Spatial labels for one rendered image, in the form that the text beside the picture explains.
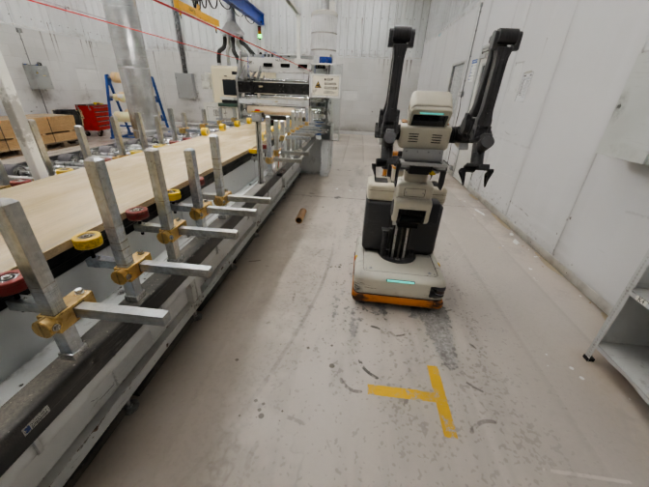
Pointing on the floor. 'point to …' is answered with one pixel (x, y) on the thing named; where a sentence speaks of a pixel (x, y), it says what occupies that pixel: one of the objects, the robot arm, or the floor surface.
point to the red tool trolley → (95, 117)
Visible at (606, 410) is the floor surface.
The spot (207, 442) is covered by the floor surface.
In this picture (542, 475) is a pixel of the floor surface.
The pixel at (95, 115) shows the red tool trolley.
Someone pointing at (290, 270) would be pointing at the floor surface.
